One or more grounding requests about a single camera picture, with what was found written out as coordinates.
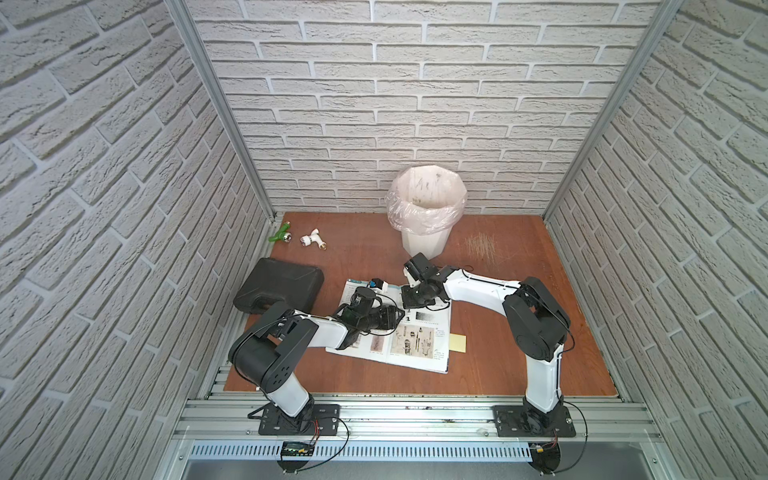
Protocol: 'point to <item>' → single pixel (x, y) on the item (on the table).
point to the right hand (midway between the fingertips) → (408, 301)
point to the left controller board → (297, 449)
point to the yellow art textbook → (420, 339)
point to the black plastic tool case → (299, 286)
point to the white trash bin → (434, 246)
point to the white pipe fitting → (314, 236)
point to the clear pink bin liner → (427, 199)
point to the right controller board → (546, 456)
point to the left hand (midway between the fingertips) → (392, 307)
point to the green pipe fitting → (282, 234)
